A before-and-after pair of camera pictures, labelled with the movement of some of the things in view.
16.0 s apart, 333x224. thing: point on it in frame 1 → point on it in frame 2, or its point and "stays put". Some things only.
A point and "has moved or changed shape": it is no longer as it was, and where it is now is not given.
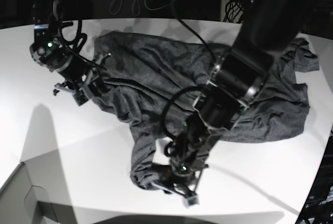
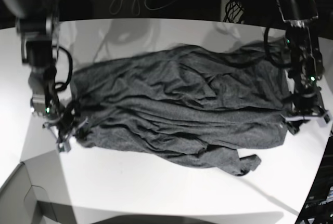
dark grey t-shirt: (136, 74) has moved or changed shape
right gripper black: (181, 174) → (305, 108)
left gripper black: (79, 74) → (64, 127)
